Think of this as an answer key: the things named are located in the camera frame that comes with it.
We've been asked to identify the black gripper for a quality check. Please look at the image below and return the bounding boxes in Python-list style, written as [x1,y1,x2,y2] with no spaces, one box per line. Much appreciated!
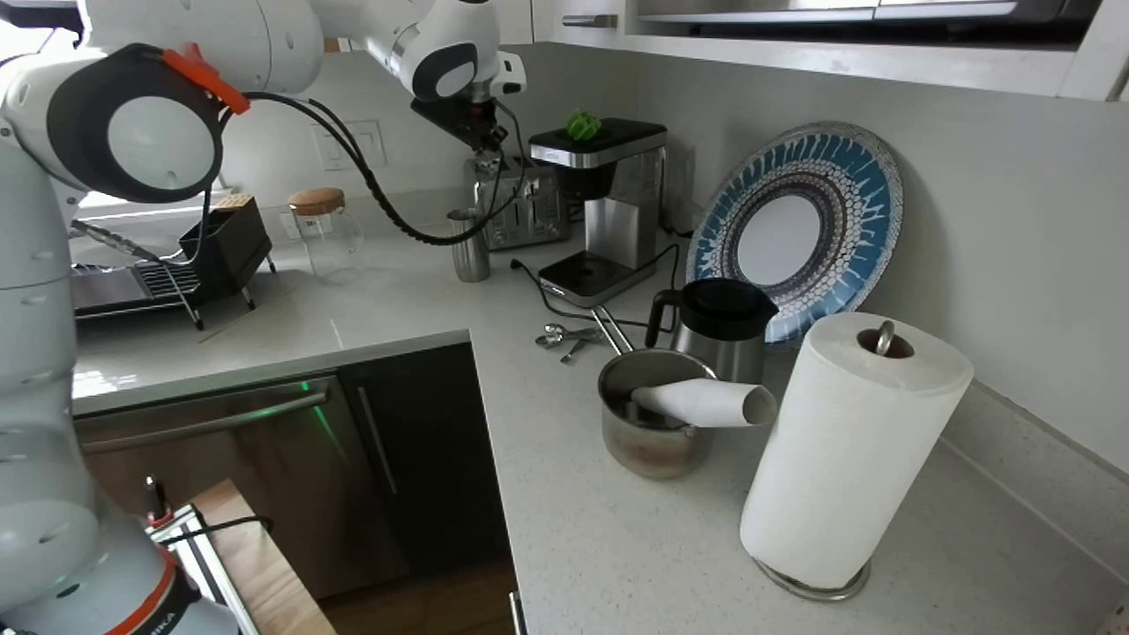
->
[411,96,507,154]

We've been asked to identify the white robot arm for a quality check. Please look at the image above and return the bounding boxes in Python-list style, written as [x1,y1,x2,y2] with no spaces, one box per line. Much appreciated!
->
[0,0,525,635]

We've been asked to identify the steel cocktail shaker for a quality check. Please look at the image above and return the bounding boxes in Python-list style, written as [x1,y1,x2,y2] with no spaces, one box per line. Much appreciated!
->
[447,210,491,282]

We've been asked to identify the steel utensil on counter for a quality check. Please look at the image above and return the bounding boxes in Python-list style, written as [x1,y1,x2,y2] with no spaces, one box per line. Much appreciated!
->
[534,310,632,362]

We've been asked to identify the green object on coffee maker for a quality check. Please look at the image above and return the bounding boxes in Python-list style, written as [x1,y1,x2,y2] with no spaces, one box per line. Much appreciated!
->
[563,108,598,142]

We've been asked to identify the black steel coffee maker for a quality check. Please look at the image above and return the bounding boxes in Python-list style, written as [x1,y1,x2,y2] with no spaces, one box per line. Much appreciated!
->
[529,120,665,310]

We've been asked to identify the glass jar wooden lid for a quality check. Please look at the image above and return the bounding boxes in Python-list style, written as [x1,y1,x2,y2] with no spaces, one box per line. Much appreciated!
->
[290,187,347,278]

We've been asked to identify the dark lower cabinet door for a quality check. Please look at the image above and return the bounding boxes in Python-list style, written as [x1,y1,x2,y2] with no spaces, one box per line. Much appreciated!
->
[340,344,507,575]

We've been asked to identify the black lid steel carafe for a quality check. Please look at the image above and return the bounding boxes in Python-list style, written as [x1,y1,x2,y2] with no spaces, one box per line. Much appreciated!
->
[645,278,777,384]

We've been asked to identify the blue white decorative plate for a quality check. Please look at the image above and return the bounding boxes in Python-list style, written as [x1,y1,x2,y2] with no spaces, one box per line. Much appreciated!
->
[685,122,902,341]

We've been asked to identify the stainless dishwasher front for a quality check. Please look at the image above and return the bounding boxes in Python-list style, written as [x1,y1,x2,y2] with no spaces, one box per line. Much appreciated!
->
[76,376,401,598]

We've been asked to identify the black dish rack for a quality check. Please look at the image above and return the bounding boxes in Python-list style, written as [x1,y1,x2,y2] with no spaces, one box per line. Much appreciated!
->
[72,193,270,329]

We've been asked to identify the white paper towel roll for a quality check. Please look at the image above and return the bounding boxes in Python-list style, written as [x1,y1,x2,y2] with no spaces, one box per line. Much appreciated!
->
[742,313,975,602]

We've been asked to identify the wooden board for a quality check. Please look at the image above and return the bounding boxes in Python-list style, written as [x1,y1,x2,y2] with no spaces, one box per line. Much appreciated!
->
[189,481,335,635]

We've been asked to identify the white upper cabinets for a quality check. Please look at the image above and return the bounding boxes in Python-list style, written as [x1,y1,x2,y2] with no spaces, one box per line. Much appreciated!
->
[482,0,1129,102]

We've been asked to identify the steel saucepan white handle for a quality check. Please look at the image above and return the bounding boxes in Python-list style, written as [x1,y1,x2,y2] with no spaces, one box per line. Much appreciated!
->
[595,350,777,481]

